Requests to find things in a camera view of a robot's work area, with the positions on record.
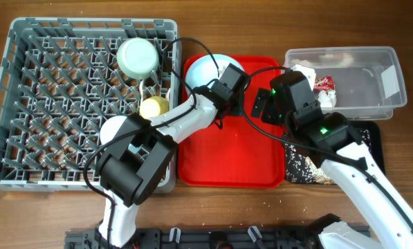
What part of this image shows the food scraps and rice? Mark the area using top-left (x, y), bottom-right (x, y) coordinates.
top-left (284, 129), bottom-right (370, 185)

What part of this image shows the white plastic spoon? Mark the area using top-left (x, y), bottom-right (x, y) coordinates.
top-left (139, 80), bottom-right (147, 102)

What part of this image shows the red snack wrapper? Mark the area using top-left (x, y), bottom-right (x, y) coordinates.
top-left (313, 76), bottom-right (335, 91)

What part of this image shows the red plastic tray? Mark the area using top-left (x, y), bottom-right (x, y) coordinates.
top-left (177, 54), bottom-right (286, 190)

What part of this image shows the black waste tray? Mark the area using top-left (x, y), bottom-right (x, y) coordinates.
top-left (282, 119), bottom-right (386, 185)

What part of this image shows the light blue plate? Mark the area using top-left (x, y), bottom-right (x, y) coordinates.
top-left (185, 54), bottom-right (245, 98)

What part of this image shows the white tissue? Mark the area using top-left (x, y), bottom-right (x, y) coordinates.
top-left (318, 90), bottom-right (337, 108)

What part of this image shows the clear plastic bin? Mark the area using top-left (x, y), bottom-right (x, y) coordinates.
top-left (284, 46), bottom-right (407, 120)

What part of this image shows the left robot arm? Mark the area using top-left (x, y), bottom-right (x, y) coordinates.
top-left (91, 64), bottom-right (249, 248)

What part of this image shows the grey dishwasher rack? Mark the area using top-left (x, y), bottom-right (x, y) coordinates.
top-left (0, 17), bottom-right (181, 192)

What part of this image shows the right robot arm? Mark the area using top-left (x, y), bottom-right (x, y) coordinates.
top-left (270, 70), bottom-right (413, 248)

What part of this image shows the yellow plastic cup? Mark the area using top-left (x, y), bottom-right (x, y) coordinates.
top-left (139, 96), bottom-right (169, 119)

